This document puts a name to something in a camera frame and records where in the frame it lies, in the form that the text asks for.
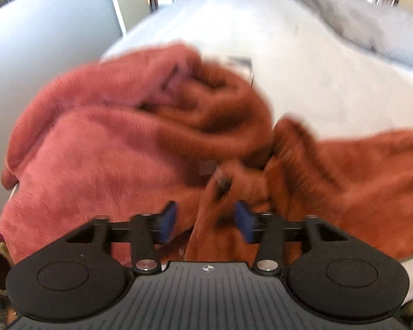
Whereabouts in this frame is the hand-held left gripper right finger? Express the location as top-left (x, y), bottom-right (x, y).
top-left (235, 201), bottom-right (348, 276)

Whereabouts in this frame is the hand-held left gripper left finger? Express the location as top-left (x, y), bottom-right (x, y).
top-left (65, 201), bottom-right (177, 275)

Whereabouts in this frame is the rust fleece garment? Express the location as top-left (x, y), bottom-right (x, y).
top-left (1, 41), bottom-right (413, 265)

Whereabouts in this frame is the grey dark-edged flat item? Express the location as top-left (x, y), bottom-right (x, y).
top-left (227, 55), bottom-right (254, 86)

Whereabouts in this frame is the bed with grey sheet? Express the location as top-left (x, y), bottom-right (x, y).
top-left (100, 0), bottom-right (413, 303)

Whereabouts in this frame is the beige slipper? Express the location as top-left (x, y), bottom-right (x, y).
top-left (0, 242), bottom-right (13, 295)

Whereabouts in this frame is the cream room door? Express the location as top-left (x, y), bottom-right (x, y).
top-left (103, 0), bottom-right (148, 37)

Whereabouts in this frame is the large grey pillow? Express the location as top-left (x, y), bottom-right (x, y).
top-left (298, 0), bottom-right (413, 73)

